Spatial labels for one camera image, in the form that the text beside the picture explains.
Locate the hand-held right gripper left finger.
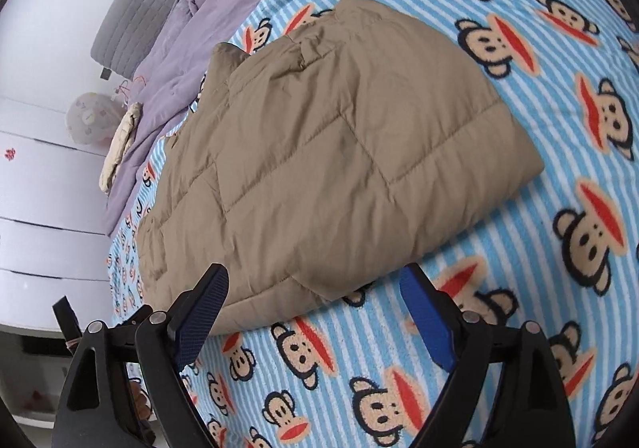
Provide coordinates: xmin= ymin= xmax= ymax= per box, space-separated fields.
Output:
xmin=52 ymin=264 xmax=230 ymax=448

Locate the fan with patterned cover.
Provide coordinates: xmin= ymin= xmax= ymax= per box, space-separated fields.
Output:
xmin=66 ymin=92 xmax=123 ymax=147

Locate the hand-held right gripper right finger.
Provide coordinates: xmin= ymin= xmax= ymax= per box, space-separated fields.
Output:
xmin=399 ymin=264 xmax=571 ymax=448

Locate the purple duvet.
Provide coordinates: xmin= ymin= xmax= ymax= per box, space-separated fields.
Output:
xmin=102 ymin=0 xmax=346 ymax=235

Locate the folded cream cloth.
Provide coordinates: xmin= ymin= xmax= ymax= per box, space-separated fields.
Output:
xmin=98 ymin=101 xmax=144 ymax=192

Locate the khaki puffer jacket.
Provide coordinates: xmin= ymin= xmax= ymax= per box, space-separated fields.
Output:
xmin=137 ymin=0 xmax=546 ymax=337

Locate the grey quilted headboard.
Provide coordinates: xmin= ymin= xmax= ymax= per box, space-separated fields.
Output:
xmin=90 ymin=0 xmax=200 ymax=79

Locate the blue striped monkey print blanket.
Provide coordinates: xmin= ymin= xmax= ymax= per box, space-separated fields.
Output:
xmin=106 ymin=0 xmax=639 ymax=448

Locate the white wardrobe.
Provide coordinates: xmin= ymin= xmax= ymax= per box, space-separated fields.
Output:
xmin=0 ymin=96 xmax=118 ymax=331

